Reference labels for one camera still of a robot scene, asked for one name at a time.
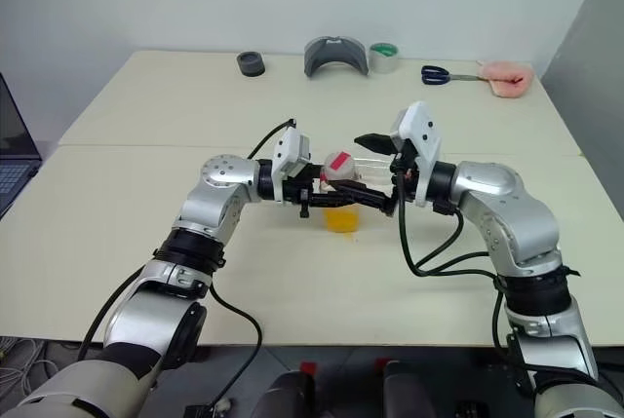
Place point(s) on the black round tape roll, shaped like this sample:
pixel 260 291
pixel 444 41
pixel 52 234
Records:
pixel 251 67

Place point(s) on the pink cloth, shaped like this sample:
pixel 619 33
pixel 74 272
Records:
pixel 507 77

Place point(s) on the grey curved visor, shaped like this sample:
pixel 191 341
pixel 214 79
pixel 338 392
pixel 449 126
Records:
pixel 317 57

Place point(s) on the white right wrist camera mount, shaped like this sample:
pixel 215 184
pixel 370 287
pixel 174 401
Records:
pixel 421 130

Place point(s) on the clear bottle with orange drink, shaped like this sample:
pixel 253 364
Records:
pixel 339 174

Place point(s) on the dark rounded shape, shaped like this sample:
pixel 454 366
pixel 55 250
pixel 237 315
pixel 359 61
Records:
pixel 285 398

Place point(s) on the dark laptop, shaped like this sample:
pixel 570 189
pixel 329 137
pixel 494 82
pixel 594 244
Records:
pixel 14 169

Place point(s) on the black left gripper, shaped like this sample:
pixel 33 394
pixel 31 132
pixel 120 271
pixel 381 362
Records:
pixel 295 191

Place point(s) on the clear tape roll green core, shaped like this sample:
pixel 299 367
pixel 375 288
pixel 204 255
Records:
pixel 385 64

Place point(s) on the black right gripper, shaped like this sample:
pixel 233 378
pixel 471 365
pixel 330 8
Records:
pixel 402 160

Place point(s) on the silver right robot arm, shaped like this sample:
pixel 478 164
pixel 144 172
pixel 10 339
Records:
pixel 492 184

